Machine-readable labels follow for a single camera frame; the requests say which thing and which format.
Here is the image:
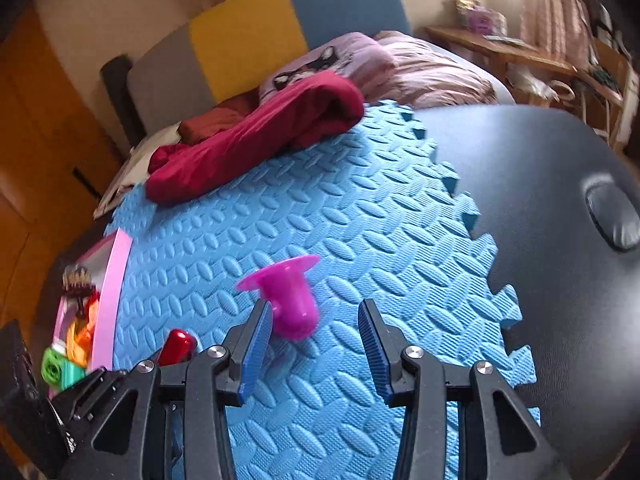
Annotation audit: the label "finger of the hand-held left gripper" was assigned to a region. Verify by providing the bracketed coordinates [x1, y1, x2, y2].
[47, 367, 128, 456]

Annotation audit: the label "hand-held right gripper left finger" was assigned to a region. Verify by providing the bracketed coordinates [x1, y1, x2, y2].
[60, 299, 274, 480]

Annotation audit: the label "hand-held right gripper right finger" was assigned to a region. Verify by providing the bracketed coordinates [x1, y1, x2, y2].
[358, 298, 571, 480]

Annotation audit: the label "green white round toy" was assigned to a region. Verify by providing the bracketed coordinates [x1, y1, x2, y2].
[41, 347, 68, 388]

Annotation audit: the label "orange linked cubes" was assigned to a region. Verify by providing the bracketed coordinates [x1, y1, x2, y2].
[67, 300, 101, 366]

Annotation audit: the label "magenta plastic cup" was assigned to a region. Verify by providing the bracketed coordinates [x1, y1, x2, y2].
[235, 254, 321, 342]

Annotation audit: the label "red cylinder stamp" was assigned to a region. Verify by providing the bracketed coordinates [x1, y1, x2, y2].
[156, 329, 198, 367]

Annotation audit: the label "pink cardboard box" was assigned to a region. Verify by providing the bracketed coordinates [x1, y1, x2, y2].
[47, 230, 134, 401]

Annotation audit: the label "beige crown-shaped comb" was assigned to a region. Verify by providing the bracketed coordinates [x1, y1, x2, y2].
[62, 266, 96, 288]

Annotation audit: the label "blue foam mat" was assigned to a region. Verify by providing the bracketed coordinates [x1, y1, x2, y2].
[102, 100, 543, 480]

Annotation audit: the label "beige tote bag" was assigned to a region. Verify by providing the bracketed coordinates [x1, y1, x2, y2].
[94, 125, 183, 218]

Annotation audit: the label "maroon cloth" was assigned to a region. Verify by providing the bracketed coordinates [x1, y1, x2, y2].
[148, 71, 365, 206]

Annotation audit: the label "wooden wardrobe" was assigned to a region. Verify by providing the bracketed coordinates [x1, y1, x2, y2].
[0, 0, 136, 321]

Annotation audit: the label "pink bedding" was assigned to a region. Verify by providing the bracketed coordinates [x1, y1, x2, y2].
[360, 30, 516, 111]

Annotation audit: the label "black rolled mat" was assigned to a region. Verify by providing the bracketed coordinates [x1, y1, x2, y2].
[100, 55, 146, 148]

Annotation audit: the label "cat print pillow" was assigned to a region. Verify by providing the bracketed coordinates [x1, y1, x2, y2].
[257, 31, 396, 106]

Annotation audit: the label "grey yellow blue headboard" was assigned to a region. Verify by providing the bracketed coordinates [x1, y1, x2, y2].
[125, 0, 413, 136]

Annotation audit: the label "wooden side table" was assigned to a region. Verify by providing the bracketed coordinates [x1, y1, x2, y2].
[425, 25, 591, 106]

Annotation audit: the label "purple toy box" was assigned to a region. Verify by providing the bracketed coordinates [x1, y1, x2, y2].
[455, 0, 508, 36]

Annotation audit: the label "wooden shelf rack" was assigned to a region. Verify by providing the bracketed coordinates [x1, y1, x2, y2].
[570, 0, 640, 153]

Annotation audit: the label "pink curtain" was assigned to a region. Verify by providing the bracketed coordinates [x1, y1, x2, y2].
[515, 0, 596, 61]

